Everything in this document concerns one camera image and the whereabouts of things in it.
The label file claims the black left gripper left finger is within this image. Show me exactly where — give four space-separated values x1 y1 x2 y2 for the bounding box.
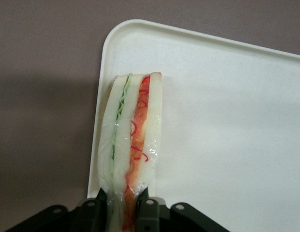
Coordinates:
4 188 109 232

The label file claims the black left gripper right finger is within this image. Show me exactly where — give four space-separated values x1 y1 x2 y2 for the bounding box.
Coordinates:
134 186 228 232

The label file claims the sandwich with white bread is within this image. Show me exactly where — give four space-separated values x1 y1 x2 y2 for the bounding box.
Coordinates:
96 72 164 232

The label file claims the white plastic tray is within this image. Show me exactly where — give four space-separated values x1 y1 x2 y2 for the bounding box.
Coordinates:
87 19 300 232

